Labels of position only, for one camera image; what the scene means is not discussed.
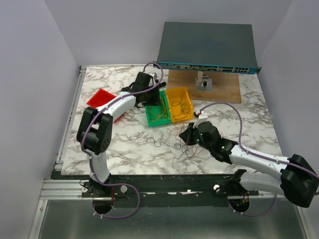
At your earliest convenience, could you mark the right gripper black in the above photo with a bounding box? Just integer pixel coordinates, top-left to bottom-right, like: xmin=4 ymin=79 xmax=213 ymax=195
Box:
xmin=179 ymin=121 xmax=213 ymax=152

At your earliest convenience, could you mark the green plastic bin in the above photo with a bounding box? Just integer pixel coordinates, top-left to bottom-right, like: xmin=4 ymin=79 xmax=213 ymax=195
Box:
xmin=146 ymin=90 xmax=172 ymax=127

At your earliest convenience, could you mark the yellow cable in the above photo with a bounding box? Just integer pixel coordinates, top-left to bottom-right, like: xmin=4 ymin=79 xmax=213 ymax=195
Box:
xmin=149 ymin=96 xmax=171 ymax=122

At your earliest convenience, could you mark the yellow plastic bin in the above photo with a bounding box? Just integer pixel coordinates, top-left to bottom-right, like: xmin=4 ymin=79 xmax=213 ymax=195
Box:
xmin=165 ymin=87 xmax=194 ymax=123

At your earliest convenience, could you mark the red plastic bin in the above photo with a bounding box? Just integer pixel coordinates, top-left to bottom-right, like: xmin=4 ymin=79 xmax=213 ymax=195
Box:
xmin=87 ymin=89 xmax=116 ymax=109

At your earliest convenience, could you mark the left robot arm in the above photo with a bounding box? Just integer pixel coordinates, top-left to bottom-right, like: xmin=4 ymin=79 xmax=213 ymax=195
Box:
xmin=76 ymin=72 xmax=160 ymax=197

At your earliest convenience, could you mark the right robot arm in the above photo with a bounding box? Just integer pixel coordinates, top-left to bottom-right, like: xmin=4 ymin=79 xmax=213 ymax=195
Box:
xmin=179 ymin=121 xmax=319 ymax=208

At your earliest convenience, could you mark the wooden board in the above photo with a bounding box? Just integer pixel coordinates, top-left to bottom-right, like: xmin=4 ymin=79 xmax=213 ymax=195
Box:
xmin=167 ymin=70 xmax=242 ymax=104

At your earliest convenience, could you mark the black T-handle tool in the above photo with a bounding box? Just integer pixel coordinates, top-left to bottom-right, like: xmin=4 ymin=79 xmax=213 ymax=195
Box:
xmin=156 ymin=80 xmax=166 ymax=89

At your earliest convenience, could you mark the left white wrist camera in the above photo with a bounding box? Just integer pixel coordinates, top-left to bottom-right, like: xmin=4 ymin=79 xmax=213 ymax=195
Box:
xmin=149 ymin=73 xmax=158 ymax=81

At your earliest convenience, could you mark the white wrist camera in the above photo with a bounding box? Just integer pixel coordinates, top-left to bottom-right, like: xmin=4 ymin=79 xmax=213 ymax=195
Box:
xmin=149 ymin=73 xmax=158 ymax=81
xmin=194 ymin=110 xmax=208 ymax=124

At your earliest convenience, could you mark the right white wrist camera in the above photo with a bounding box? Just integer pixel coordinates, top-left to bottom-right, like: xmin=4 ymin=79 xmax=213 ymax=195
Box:
xmin=194 ymin=110 xmax=208 ymax=124

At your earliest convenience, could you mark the grey metal bracket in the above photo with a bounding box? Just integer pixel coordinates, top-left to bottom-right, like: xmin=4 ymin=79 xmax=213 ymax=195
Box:
xmin=195 ymin=71 xmax=213 ymax=92

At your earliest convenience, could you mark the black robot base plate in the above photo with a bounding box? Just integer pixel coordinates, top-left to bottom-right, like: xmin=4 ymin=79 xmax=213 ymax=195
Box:
xmin=49 ymin=174 xmax=290 ymax=209

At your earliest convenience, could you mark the blue network switch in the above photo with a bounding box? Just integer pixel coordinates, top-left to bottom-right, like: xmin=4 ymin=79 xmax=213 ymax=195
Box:
xmin=152 ymin=21 xmax=262 ymax=75

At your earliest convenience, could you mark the aluminium frame rail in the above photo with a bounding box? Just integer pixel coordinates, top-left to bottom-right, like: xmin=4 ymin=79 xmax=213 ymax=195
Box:
xmin=39 ymin=178 xmax=275 ymax=200

